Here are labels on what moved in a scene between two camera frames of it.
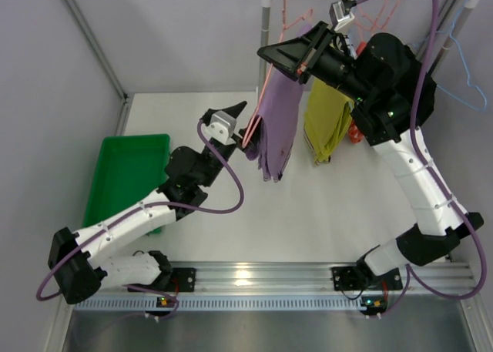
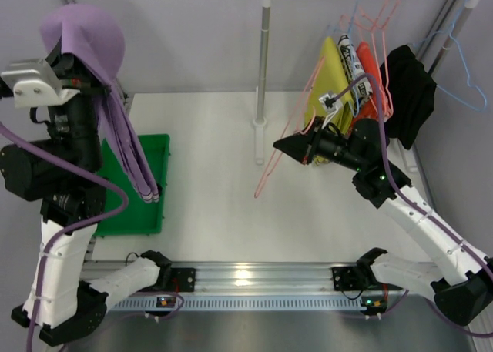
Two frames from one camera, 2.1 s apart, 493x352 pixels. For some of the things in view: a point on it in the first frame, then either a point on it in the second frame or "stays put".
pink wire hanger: (256, 119) → (310, 88)
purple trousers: (273, 136) → (94, 38)
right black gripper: (311, 54) → (313, 142)
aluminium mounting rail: (305, 279) stays put
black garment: (408, 71) stays put
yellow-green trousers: (326, 118) stays put
